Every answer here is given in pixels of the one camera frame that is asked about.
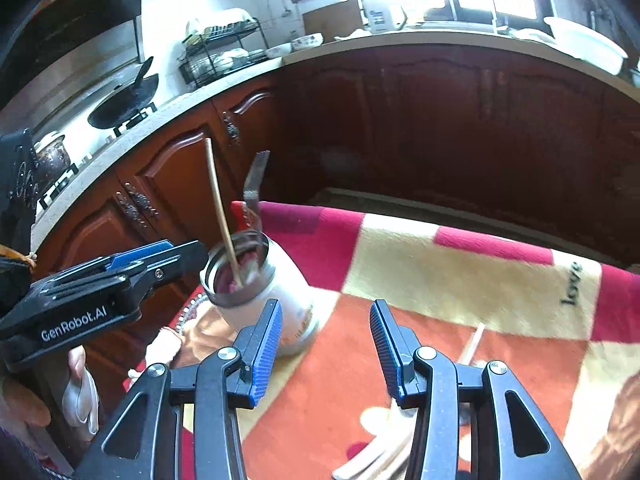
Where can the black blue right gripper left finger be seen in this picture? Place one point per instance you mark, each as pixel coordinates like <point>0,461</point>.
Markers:
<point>142,440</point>

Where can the dark wooden kitchen cabinets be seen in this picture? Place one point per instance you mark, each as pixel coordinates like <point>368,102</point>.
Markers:
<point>533,139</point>

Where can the black dish drying rack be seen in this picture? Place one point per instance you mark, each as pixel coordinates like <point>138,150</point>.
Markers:
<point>219,51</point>

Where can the white printed utensil jar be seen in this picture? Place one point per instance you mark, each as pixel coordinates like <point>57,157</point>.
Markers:
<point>267,272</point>

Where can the patchwork fleece blanket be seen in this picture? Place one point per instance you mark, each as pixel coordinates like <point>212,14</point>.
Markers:
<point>567,326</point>

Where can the black wok on stove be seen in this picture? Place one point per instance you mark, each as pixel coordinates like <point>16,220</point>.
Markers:
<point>127,101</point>

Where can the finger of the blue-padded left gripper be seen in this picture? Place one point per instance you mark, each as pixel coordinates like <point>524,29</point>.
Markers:
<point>121,259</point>

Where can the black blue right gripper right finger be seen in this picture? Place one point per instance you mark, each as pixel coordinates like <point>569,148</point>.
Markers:
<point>511,438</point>

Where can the white-gloved left hand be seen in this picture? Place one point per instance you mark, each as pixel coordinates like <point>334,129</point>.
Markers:
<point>74,394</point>

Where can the long wooden chopstick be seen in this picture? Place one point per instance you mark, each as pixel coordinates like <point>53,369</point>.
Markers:
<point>221,215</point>

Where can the metal fork wooden handle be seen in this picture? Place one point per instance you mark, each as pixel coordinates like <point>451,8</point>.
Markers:
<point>252,215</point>

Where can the glass-lidded pot on stove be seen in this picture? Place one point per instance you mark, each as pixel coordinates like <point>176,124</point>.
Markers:
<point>53,159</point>

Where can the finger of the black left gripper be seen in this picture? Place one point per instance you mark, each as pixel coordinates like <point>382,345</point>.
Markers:
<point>167,267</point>

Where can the white basin on counter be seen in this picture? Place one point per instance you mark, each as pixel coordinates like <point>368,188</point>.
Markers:
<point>587,45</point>

